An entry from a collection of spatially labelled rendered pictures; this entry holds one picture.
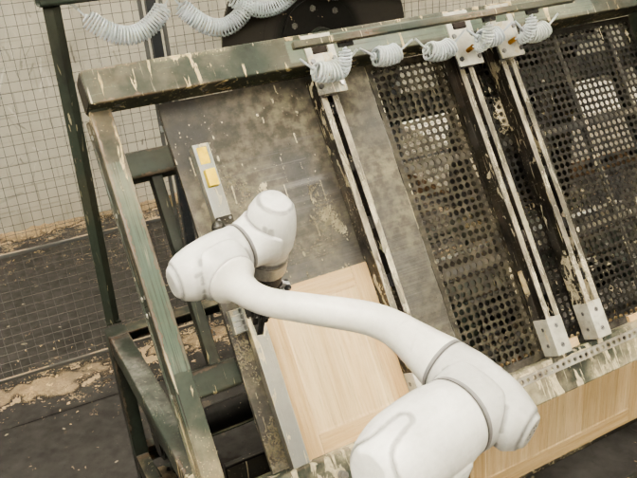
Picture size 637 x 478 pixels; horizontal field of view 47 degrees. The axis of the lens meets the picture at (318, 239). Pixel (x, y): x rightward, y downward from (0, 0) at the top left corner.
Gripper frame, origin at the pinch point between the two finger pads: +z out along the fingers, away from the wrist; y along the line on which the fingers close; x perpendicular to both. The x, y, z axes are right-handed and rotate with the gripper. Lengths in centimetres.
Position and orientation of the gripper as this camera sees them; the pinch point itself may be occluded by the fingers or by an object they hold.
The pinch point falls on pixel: (259, 321)
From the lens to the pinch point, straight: 175.7
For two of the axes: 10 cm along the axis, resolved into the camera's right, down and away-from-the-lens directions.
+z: -1.3, 6.6, 7.4
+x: 3.3, 7.3, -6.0
